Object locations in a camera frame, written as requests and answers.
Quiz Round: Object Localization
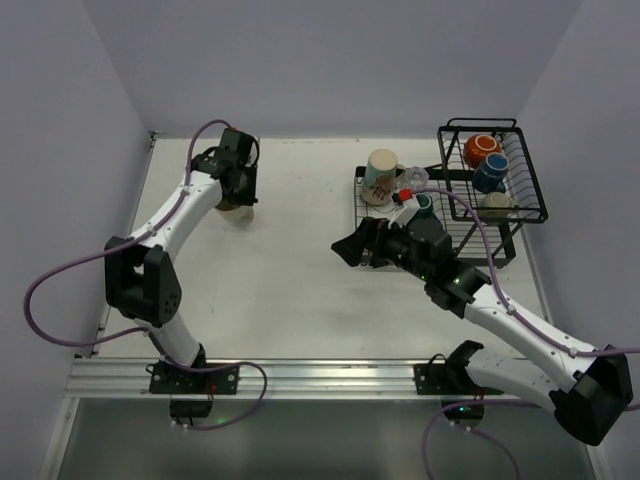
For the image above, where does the beige ceramic mug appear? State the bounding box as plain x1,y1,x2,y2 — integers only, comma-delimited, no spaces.
215,203,254,226

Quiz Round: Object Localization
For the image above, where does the teal ceramic cup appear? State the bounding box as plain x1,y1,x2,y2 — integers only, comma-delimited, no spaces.
415,193,434,218

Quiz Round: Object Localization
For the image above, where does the tall floral cream mug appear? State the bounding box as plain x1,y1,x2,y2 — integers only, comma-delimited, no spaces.
361,149,405,206

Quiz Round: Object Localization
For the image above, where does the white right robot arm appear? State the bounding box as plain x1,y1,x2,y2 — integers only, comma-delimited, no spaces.
331,217,633,446

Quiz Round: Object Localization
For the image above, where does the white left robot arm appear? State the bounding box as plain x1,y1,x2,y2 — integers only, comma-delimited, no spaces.
104,128,260,372

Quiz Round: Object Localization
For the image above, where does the clear glass cup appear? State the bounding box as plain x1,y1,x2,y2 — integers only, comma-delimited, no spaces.
399,166,429,190

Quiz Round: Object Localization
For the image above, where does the cream round mug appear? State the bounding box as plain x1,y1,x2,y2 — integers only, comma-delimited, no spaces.
477,191,518,224

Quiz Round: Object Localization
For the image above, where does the blue round mug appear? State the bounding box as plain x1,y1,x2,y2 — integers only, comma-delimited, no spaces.
472,153,509,194

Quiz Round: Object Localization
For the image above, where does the orange round mug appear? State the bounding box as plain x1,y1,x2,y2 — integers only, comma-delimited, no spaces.
463,134,502,169

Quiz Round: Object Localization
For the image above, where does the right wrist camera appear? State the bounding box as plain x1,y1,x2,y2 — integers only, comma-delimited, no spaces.
389,189,423,227

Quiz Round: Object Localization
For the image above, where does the black wire dish rack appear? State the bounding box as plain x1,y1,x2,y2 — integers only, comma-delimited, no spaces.
353,117,550,267

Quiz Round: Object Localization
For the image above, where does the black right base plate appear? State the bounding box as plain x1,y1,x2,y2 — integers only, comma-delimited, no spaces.
412,354,480,396

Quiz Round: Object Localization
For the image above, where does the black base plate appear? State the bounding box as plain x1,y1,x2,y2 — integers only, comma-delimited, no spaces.
412,354,480,396
145,361,239,395

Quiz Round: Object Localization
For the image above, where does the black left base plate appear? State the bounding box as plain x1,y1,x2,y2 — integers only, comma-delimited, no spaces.
145,361,239,395

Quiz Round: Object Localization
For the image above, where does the aluminium mounting rail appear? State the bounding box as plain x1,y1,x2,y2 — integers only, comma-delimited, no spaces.
64,357,591,400

